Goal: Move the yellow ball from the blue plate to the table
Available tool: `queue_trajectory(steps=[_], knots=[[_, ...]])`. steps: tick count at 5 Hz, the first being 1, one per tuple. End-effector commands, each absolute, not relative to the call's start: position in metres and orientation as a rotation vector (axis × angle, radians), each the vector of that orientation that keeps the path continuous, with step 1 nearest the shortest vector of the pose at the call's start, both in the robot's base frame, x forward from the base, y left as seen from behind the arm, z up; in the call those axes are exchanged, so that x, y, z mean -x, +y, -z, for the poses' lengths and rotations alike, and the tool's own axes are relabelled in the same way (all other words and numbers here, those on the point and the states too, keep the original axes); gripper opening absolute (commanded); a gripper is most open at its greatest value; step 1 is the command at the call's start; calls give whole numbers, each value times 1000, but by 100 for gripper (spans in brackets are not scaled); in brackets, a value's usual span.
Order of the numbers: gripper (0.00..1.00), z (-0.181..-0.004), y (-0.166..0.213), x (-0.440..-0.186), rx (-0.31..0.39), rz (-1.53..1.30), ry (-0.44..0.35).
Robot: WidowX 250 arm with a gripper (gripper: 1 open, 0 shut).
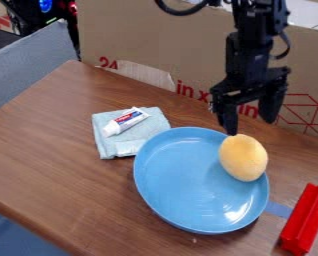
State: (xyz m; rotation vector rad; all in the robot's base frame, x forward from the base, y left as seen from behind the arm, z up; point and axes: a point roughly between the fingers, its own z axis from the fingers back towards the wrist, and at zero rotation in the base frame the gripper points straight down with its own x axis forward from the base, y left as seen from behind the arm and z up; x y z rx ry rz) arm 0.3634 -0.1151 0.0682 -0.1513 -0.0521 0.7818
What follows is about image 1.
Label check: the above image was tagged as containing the blue tape strip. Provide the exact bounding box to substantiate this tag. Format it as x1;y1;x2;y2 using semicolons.
265;201;293;219

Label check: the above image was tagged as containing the light blue folded cloth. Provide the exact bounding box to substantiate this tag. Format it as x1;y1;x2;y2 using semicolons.
93;107;172;159

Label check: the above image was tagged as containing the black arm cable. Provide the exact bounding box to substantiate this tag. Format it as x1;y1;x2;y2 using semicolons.
154;0;213;17

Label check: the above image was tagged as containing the blue plate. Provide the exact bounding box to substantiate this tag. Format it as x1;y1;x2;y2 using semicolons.
134;127;270;235

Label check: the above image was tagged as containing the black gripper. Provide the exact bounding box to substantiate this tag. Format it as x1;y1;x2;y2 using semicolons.
210;32;290;136

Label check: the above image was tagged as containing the red plastic block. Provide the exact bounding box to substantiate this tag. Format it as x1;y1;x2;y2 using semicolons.
280;183;318;256

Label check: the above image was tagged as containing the brown cardboard box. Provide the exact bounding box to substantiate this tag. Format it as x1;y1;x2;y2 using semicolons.
77;0;318;136

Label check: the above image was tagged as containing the white toothpaste tube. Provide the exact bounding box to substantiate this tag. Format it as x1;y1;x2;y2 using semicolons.
102;107;150;138

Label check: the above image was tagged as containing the yellow ball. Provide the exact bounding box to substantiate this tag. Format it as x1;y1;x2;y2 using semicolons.
220;134;269;182

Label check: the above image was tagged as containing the black machine with lights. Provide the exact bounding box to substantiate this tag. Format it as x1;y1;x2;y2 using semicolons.
0;0;81;55

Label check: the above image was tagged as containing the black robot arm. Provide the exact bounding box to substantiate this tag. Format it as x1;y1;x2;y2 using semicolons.
210;0;290;135

